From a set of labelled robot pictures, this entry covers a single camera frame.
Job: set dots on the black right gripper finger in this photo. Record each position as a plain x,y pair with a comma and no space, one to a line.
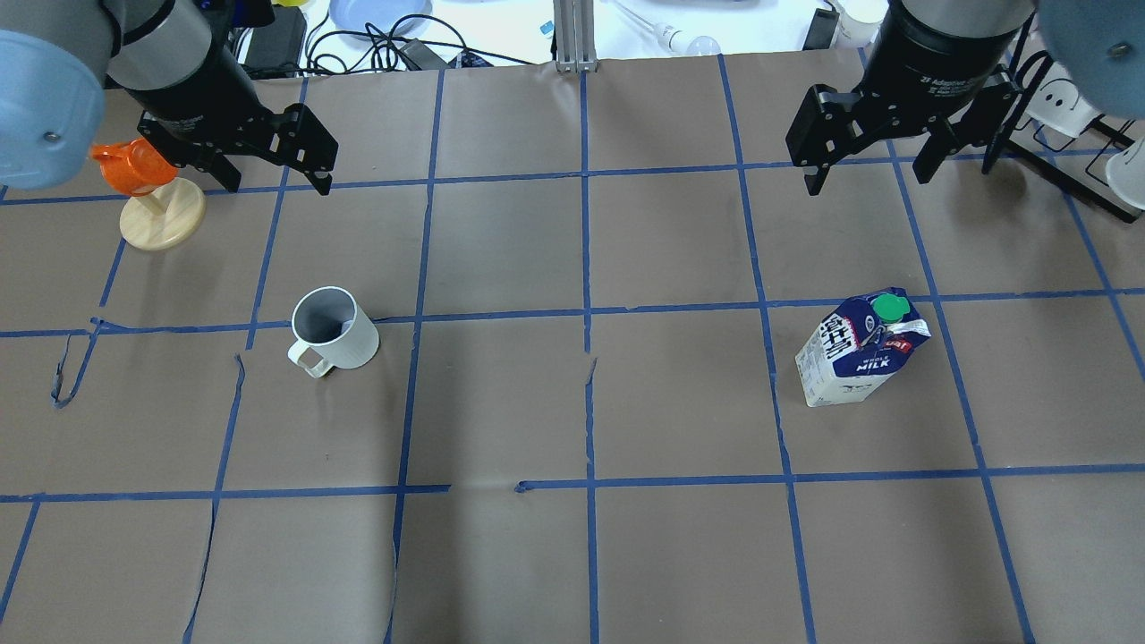
984,124
830,126

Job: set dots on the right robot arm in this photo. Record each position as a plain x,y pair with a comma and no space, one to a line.
1098,42

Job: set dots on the aluminium frame post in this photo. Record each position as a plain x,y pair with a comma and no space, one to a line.
574,43

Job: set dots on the white light bulb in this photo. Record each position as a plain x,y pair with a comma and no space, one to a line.
683,42

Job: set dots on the black metal rack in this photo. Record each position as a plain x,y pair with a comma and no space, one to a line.
1101,168

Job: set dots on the orange plastic cup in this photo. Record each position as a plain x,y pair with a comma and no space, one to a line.
133,168

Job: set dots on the light blue plate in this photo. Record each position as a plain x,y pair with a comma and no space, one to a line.
352,17

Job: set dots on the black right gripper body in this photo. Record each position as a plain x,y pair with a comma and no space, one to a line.
941,55

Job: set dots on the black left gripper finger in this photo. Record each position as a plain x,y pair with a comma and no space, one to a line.
295,138
179,150

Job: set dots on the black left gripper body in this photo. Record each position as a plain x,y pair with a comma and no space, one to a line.
186,82

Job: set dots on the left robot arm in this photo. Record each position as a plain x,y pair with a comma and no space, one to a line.
56,57

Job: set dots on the blue white milk carton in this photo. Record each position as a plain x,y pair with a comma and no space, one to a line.
857,347

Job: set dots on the white ribbed mug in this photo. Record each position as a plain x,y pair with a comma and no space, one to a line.
331,331

